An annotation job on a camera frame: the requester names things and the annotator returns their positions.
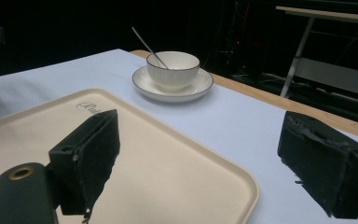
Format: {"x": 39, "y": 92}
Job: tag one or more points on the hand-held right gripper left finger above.
{"x": 88, "y": 155}

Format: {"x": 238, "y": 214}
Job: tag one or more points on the metal spoon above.
{"x": 149, "y": 48}

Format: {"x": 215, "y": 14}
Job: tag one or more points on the white-framed folding table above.
{"x": 323, "y": 46}

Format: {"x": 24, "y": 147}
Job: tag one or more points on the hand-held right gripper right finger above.
{"x": 320, "y": 168}

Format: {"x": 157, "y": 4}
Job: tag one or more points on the white tablecloth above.
{"x": 230, "y": 124}

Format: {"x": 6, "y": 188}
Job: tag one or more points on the beige plastic tray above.
{"x": 155, "y": 168}

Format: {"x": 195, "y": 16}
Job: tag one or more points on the white ceramic bowl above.
{"x": 173, "y": 70}

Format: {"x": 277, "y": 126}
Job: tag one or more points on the white ceramic saucer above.
{"x": 199, "y": 85}

